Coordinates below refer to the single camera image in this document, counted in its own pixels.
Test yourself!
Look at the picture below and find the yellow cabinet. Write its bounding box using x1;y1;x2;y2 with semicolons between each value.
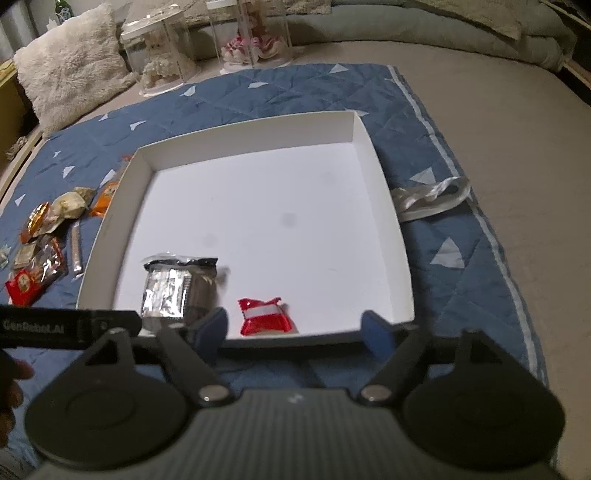
0;60;27;167

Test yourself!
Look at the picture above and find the small red snack packet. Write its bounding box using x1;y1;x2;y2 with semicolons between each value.
237;296;293;337

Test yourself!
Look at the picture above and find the silver black snack packet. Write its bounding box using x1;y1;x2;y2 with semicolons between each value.
140;251;219;336

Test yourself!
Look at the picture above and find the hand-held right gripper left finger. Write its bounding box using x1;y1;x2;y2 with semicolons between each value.
81;307;232;408

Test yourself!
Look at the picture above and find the cream snack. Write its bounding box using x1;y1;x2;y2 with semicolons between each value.
50;186;96;218

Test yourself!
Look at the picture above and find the white cardboard box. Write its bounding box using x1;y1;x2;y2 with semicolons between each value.
76;110;414;348

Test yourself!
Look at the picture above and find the white dress doll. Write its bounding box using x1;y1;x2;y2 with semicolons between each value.
140;34;186;89

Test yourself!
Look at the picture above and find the cream fluffy blanket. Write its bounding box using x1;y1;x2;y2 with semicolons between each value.
281;0;334;16

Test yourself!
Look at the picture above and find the silver foil wrapper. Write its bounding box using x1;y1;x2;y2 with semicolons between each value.
390;176;472;223

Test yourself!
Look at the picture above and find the pink dress doll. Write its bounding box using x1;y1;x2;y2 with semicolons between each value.
221;0;286;64

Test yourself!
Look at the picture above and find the thin stick snack packet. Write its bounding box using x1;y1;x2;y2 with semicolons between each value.
70;220;85;279

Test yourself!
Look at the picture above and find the beige textured throw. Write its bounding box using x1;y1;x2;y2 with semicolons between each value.
417;0;523;40

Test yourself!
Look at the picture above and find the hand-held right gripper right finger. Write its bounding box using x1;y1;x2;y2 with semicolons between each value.
359;310;515;408

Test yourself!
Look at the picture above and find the red clear snack packet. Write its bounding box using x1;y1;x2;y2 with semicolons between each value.
6;237;64;306

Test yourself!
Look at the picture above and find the clear case with pink doll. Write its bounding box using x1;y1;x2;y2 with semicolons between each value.
206;0;295;73

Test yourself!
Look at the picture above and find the grey duvet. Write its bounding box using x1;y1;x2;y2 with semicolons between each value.
286;0;574;73

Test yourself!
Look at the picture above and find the small gold snack packet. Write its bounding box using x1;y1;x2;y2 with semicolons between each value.
13;244;39;271

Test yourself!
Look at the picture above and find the person's left hand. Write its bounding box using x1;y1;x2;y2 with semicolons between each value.
0;356;34;418

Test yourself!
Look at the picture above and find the blue quilted blanket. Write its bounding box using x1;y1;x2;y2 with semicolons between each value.
0;62;551;480

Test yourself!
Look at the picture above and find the clear case with white doll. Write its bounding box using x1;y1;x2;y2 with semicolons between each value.
120;8;201;97

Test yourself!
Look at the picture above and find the orange clear snack packet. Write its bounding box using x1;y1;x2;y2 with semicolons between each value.
19;202;51;244

